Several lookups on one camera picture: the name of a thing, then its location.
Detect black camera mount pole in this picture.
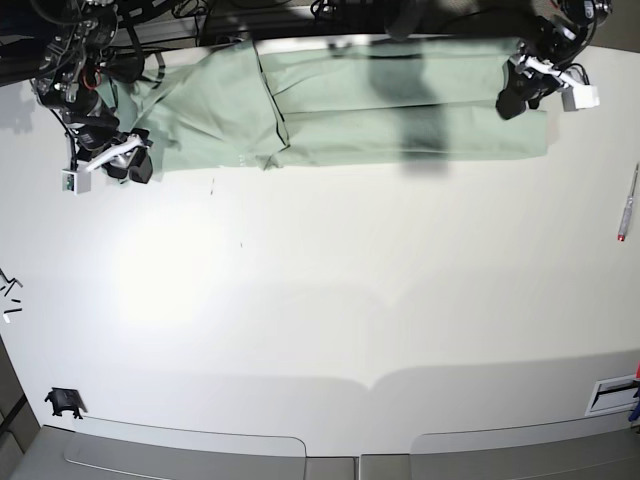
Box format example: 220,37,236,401
384,0,428,40

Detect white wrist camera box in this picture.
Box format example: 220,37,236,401
561,85,600,112
61,169,92,195

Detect robot arm with red cable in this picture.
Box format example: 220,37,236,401
30,1,145,117

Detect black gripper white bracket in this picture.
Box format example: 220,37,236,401
62,112,153,184

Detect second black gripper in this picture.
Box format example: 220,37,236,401
496,52,588,120

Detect black clamp bracket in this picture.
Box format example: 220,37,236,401
44,388,87,419

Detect light green T-shirt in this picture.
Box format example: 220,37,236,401
99,37,547,173

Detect red blue tool handles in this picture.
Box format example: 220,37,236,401
628,367,640,423

